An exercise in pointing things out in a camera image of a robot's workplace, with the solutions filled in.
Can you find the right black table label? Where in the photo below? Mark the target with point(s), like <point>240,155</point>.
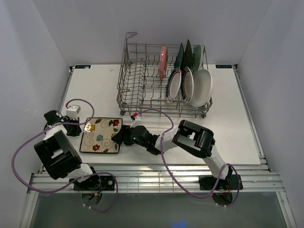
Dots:
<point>223,66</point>

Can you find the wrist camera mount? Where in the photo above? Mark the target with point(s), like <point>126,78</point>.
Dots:
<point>73,111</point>
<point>136,120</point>

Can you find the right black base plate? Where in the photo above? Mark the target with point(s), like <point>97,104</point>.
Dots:
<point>231,183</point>

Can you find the teal square plate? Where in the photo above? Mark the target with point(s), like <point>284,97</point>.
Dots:
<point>179,58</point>

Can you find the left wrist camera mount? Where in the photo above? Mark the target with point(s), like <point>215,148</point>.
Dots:
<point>73,111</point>

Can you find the pink dotted scalloped plate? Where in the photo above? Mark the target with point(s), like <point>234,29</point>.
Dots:
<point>163,62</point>

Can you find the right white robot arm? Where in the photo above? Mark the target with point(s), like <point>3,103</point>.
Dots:
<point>192,138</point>

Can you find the aluminium rail frame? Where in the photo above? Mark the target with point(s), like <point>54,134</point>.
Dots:
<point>229,118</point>

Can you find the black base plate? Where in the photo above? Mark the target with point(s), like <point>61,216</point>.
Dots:
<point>231,183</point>
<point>104,183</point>

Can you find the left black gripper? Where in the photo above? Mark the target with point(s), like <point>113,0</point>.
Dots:
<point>76,132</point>

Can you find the pale green plate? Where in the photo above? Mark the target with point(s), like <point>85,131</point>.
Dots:
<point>197,57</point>

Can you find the grey wire dish rack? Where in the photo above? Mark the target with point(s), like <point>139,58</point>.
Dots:
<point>141,89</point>

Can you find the black table label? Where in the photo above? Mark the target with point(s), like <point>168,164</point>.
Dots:
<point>223,66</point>
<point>82,66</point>

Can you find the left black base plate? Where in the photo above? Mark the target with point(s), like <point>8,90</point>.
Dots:
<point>104,183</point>

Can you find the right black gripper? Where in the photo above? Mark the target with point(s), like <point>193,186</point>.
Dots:
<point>123,135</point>

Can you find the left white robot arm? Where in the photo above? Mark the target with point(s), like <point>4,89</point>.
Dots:
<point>59,156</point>

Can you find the round plate teal red rim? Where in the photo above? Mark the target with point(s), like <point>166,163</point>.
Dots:
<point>187,85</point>

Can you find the cream floral square plate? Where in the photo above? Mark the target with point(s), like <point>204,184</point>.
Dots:
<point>98,133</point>

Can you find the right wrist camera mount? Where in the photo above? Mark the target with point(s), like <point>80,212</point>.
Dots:
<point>136,120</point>

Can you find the left black table label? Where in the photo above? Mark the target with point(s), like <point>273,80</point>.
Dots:
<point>82,66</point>

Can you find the black floral square plate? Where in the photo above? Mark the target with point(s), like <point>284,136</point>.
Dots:
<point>187,60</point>

